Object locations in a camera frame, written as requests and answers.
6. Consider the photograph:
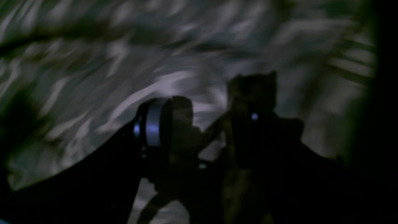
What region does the camouflage t-shirt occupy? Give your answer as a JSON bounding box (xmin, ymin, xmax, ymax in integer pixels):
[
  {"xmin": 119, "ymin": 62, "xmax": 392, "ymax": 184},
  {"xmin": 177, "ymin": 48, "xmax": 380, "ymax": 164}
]
[{"xmin": 1, "ymin": 0, "xmax": 376, "ymax": 224}]

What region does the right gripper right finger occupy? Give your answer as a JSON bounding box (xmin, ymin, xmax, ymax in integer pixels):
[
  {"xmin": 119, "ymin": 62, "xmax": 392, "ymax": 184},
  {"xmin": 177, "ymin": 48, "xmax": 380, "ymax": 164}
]
[{"xmin": 228, "ymin": 73, "xmax": 397, "ymax": 224}]

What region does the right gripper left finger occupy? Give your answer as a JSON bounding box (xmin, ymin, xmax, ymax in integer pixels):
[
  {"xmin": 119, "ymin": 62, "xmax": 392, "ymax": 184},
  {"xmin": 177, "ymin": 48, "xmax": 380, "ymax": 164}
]
[{"xmin": 1, "ymin": 97, "xmax": 193, "ymax": 224}]

